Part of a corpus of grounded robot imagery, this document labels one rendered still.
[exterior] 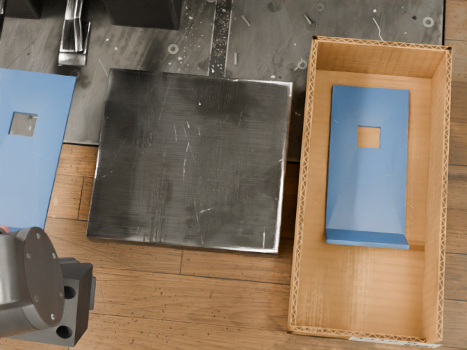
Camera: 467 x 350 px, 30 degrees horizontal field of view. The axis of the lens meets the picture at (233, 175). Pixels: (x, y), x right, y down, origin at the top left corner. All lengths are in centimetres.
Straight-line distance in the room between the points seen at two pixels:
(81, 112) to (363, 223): 28
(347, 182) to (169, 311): 20
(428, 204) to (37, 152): 34
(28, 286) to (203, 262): 33
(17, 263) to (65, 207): 34
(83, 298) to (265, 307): 26
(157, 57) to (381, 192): 25
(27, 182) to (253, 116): 21
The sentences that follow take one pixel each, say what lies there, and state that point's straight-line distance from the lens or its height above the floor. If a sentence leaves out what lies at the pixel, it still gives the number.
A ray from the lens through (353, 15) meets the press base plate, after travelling 85.
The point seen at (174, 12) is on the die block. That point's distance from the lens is 81.
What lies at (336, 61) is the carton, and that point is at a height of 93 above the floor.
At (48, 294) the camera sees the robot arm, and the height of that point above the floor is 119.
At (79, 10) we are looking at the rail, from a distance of 77.
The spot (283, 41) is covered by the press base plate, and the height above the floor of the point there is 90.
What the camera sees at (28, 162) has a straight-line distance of 72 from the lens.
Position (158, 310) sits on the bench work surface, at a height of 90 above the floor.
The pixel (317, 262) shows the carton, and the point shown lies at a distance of 77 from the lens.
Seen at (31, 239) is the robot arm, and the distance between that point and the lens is 49.
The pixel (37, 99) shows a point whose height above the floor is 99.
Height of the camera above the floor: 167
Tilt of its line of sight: 75 degrees down
